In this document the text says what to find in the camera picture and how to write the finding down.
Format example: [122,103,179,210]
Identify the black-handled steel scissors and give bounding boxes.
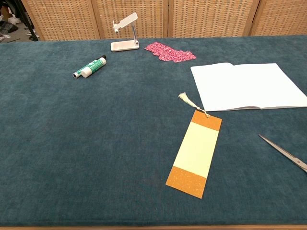
[258,134,307,173]

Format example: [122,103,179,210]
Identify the pink patterned paper card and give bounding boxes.
[172,50,197,63]
[144,42,168,56]

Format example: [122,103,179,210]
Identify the wicker folding screen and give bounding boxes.
[21,0,307,41]

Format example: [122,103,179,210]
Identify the white shoe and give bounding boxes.
[7,14,22,24]

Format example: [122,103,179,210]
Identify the white glue stick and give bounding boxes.
[80,58,107,78]

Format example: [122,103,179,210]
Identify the white phone stand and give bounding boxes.
[110,12,140,53]

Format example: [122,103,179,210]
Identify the white notebook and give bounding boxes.
[190,62,307,112]

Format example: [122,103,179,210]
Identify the brown card tag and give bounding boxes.
[165,92,223,199]

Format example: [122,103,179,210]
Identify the green marker pen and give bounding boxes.
[72,54,107,79]

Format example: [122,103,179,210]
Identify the teal carpet table cover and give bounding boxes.
[0,35,307,227]

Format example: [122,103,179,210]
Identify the pink patterned cloth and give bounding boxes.
[153,47,185,62]

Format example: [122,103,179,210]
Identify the black tripod stand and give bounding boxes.
[14,0,40,42]

